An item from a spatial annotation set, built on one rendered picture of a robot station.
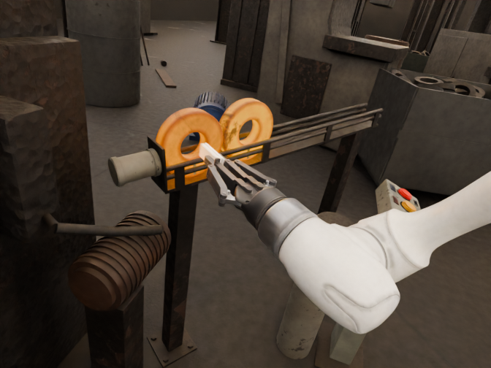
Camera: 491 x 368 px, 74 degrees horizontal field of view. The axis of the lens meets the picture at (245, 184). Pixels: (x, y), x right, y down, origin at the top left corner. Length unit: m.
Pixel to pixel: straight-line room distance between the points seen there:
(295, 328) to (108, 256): 0.65
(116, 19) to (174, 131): 2.43
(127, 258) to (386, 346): 1.02
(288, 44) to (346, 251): 2.56
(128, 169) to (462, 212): 0.56
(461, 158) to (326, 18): 1.38
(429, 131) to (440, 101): 0.18
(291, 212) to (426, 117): 1.77
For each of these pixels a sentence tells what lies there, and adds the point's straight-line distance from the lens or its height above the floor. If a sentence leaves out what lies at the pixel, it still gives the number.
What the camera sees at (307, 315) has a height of 0.22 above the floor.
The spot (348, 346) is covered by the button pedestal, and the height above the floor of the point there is 0.09.
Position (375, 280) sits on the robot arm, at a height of 0.73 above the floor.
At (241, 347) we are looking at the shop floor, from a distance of 1.22.
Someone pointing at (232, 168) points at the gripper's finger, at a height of 0.72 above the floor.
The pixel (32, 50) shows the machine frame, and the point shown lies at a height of 0.86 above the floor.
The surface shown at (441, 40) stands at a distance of 4.67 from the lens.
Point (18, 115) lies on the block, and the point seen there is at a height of 0.80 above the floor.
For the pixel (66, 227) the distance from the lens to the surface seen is 0.66.
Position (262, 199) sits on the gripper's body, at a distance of 0.52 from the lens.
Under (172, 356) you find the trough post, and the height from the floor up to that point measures 0.01.
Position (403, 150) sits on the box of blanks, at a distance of 2.23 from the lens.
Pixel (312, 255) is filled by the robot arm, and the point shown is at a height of 0.72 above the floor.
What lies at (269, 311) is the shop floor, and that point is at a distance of 1.33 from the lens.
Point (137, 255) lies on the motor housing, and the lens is 0.72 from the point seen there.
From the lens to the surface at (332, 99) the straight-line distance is 2.81.
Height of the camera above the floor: 1.00
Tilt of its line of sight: 29 degrees down
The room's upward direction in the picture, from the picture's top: 10 degrees clockwise
